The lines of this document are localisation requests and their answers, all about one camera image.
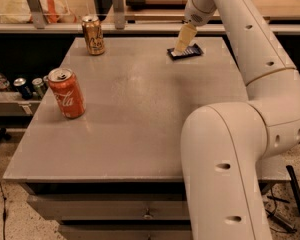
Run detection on dark blue rxbar wrapper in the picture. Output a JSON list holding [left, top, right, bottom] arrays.
[[167, 44, 203, 60]]

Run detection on grey upper cabinet drawer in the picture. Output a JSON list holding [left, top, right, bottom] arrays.
[[27, 194, 189, 221]]

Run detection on gold lacroix can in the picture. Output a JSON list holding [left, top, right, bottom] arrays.
[[82, 15, 105, 55]]

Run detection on left metal railing bracket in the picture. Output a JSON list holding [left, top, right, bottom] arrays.
[[27, 0, 47, 29]]

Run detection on grey cabinet drawer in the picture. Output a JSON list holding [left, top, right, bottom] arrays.
[[59, 224, 192, 240], [27, 194, 189, 221]]

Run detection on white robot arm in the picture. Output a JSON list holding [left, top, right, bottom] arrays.
[[175, 0, 300, 240]]

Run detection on dark blue soda can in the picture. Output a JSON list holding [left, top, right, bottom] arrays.
[[13, 78, 33, 100]]

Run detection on clear plastic water bottle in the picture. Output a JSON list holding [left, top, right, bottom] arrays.
[[0, 73, 11, 92]]

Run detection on orange white plastic bag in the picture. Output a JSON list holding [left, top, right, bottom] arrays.
[[0, 0, 77, 28]]

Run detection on metal railing bracket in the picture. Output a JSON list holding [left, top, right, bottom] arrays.
[[27, 0, 47, 29], [112, 0, 125, 29]]

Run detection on middle metal railing bracket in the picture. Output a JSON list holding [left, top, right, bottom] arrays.
[[112, 0, 125, 29]]

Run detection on grey lower cabinet drawer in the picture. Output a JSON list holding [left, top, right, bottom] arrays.
[[59, 224, 192, 240]]

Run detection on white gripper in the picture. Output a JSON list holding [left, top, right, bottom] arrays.
[[174, 0, 216, 55]]

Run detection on green soda can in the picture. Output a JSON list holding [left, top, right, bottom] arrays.
[[32, 78, 46, 98]]

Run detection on red coca-cola can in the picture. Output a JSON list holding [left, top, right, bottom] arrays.
[[48, 68, 85, 119]]

